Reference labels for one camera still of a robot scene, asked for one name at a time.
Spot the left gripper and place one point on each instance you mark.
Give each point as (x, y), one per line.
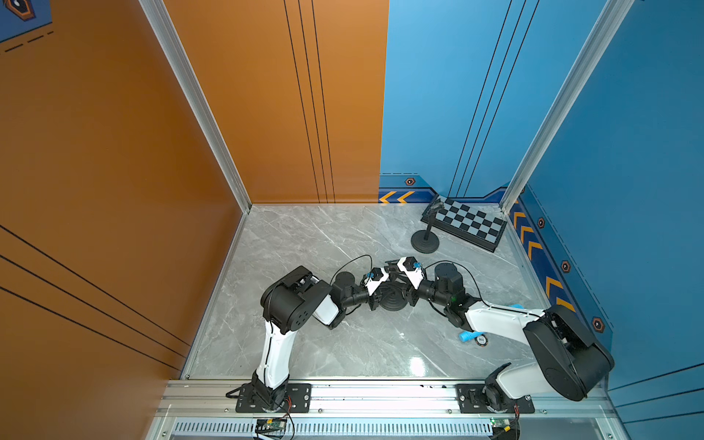
(378, 291)

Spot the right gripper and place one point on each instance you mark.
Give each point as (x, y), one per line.
(412, 295)

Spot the black mic clip pole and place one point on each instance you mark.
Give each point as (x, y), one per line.
(432, 211)

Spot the black round stand base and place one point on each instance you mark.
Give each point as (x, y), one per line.
(425, 241)

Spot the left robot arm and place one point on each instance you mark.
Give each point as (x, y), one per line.
(306, 278)

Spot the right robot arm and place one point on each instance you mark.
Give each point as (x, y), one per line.
(569, 359)

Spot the light blue tube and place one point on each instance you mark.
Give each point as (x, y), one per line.
(470, 335)

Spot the folded chess board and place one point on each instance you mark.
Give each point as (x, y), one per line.
(467, 222)

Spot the right circuit board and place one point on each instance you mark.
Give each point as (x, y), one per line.
(505, 429)

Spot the circuit board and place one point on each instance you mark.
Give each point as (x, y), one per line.
(271, 428)
(505, 429)

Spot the left circuit board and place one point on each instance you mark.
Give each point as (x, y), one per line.
(271, 428)

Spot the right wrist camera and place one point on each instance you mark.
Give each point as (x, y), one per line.
(412, 269)

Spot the aluminium front rail frame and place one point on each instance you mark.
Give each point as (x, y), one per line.
(377, 409)

